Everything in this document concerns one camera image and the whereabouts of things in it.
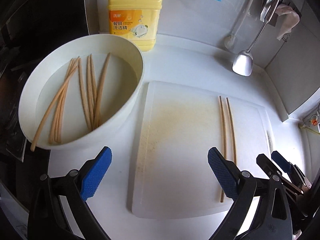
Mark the black glass cooktop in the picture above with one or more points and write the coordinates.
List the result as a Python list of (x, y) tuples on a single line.
[(37, 17)]

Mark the white round plastic basin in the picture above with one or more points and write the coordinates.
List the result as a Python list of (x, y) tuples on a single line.
[(120, 120)]

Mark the hanging metal turner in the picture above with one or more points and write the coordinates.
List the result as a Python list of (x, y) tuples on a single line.
[(265, 10)]

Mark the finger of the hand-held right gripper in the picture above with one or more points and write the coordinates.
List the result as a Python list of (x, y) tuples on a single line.
[(281, 161), (265, 163)]

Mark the pale hanging cloth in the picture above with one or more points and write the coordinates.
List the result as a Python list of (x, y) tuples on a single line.
[(287, 20)]

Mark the white plastic cutting board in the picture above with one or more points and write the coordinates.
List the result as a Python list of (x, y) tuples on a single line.
[(180, 142)]

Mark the light wooden chopstick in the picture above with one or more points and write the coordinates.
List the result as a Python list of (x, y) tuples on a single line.
[(222, 130), (232, 130)]

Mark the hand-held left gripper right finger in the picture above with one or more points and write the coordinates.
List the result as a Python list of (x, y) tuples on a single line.
[(222, 175)]

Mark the metal cooking spatula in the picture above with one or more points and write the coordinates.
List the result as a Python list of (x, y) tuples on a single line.
[(242, 63)]

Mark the pile of wooden chopsticks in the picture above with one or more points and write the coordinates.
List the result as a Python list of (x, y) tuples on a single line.
[(102, 87)]

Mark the yellow dish soap pump bottle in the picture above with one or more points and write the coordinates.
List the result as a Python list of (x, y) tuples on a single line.
[(135, 30)]

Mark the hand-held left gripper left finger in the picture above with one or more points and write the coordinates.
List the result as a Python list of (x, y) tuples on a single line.
[(96, 175)]

